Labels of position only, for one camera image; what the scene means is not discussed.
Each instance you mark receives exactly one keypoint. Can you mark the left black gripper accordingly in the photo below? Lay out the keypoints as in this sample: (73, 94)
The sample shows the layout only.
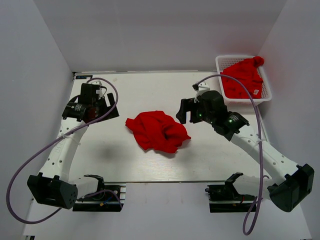
(113, 114)

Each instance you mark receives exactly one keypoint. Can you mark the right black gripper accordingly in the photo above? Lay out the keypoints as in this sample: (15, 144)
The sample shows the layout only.
(186, 103)

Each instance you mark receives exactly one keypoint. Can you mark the red t shirt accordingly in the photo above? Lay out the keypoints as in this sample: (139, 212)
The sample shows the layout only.
(158, 131)

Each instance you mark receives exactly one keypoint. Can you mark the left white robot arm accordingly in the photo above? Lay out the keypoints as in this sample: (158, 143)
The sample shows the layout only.
(51, 186)

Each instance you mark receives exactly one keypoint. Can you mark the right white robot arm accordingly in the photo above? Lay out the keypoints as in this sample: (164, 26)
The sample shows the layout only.
(288, 183)

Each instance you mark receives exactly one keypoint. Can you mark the red t shirts in basket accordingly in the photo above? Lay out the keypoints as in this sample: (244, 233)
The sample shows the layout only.
(246, 72)

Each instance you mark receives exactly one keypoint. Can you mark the black label sticker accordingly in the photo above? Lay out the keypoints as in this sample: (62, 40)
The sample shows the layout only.
(83, 77)

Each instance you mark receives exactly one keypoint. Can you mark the white plastic basket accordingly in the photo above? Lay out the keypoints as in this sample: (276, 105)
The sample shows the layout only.
(224, 61)

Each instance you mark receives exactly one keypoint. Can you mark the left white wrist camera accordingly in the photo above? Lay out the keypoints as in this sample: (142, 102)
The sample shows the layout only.
(99, 89)

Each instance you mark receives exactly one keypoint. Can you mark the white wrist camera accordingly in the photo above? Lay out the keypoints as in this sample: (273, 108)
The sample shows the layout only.
(99, 89)
(200, 88)

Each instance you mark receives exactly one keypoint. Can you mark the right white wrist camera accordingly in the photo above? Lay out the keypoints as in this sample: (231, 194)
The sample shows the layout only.
(200, 88)

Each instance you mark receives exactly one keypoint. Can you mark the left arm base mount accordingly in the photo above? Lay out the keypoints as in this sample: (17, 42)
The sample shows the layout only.
(105, 202)

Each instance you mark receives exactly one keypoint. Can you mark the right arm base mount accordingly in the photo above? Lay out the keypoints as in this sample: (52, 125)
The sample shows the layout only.
(224, 200)

